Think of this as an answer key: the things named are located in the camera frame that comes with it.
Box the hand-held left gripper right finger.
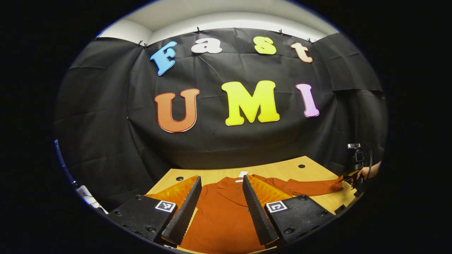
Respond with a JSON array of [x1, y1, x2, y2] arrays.
[[242, 174, 336, 247]]

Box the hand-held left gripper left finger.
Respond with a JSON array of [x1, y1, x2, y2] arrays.
[[107, 175, 202, 247]]

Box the orange shirt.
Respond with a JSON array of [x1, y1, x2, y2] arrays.
[[178, 172, 345, 254]]

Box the white side desk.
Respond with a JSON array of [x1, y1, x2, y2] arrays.
[[76, 185, 108, 214]]

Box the black backdrop cloth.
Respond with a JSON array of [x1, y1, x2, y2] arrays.
[[53, 28, 389, 212]]

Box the computer monitor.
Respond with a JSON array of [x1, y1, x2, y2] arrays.
[[54, 139, 67, 177]]

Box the black camera cable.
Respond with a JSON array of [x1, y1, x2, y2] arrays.
[[361, 142, 374, 180]]

